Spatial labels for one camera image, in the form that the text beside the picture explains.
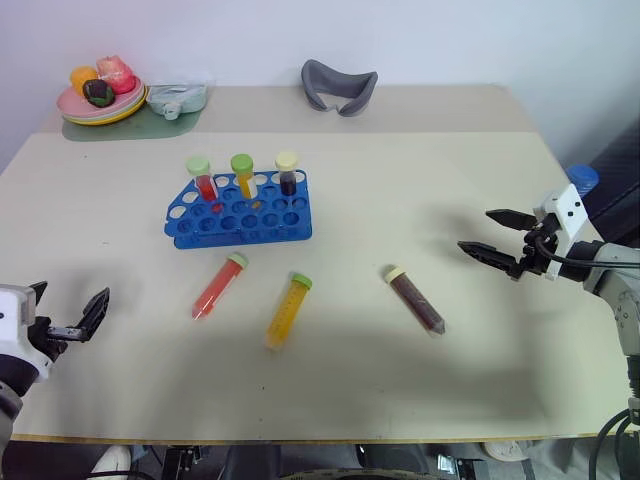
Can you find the orange tube green cap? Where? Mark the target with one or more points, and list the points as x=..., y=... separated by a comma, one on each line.
x=287, y=312
x=245, y=184

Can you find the orange toy fruit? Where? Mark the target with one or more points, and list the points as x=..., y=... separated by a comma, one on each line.
x=80, y=76

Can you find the blue bottle cap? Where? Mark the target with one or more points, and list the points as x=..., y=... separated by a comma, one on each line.
x=582, y=176

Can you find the white shoe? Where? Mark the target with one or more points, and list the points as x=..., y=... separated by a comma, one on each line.
x=505, y=450
x=112, y=460

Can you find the yellow plate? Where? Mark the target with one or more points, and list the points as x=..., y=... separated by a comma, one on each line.
x=136, y=112

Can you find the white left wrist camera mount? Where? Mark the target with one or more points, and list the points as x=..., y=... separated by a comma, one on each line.
x=15, y=320

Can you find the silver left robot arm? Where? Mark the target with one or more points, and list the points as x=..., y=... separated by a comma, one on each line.
x=12, y=375

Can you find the grey foam face cushion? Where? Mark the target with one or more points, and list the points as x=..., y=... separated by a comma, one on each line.
x=320, y=85

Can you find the light green fabric pouch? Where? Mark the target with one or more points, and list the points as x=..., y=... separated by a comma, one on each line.
x=187, y=97

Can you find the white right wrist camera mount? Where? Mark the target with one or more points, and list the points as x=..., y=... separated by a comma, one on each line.
x=570, y=210

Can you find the red tube light green cap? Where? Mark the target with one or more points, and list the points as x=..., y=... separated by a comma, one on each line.
x=216, y=287
x=205, y=186

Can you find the dark toy mangosteen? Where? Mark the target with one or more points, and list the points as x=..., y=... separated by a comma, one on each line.
x=97, y=92

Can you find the pink plate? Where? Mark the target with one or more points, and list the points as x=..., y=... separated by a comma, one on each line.
x=72, y=104

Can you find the green table mat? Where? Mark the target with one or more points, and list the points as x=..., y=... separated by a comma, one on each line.
x=150, y=127

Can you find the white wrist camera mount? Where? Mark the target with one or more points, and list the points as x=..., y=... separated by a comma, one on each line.
x=15, y=320
x=570, y=210

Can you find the blue test tube rack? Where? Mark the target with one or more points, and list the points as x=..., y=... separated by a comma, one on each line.
x=235, y=222

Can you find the dark tube cream cap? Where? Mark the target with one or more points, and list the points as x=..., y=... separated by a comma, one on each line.
x=287, y=182
x=415, y=300

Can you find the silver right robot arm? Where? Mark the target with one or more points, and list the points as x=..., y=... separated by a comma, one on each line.
x=617, y=280

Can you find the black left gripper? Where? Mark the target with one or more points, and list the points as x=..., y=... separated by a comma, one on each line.
x=52, y=337

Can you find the black textured chair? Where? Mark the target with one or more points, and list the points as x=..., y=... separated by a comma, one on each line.
x=617, y=170

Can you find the pink toy fruit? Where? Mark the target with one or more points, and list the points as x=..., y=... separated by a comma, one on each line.
x=116, y=75

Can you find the light green plate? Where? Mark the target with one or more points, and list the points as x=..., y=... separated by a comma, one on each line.
x=131, y=111

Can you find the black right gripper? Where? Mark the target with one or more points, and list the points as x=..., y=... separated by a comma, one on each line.
x=537, y=255

